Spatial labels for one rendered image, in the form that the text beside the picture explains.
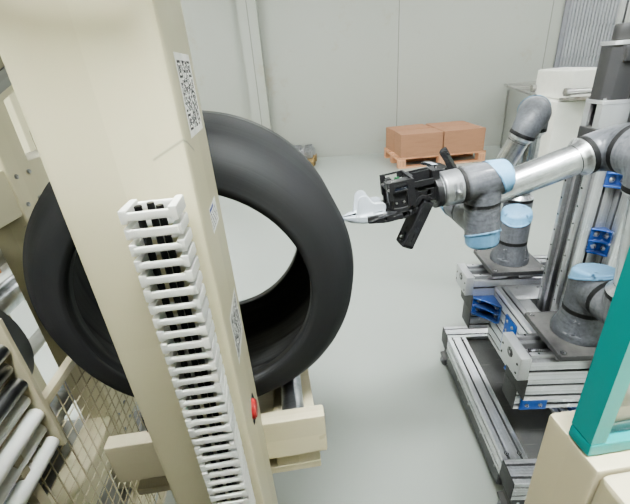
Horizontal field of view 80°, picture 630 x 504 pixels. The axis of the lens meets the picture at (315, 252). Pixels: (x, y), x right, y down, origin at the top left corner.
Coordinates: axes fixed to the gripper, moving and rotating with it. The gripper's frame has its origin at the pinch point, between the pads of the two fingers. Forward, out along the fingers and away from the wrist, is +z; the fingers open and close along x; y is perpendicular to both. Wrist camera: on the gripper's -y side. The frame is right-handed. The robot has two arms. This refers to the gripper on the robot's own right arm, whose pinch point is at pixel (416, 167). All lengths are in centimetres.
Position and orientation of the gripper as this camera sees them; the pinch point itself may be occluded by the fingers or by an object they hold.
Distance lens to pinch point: 188.3
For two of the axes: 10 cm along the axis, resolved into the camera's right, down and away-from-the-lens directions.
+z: -8.9, -1.4, 4.4
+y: 1.3, 8.3, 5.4
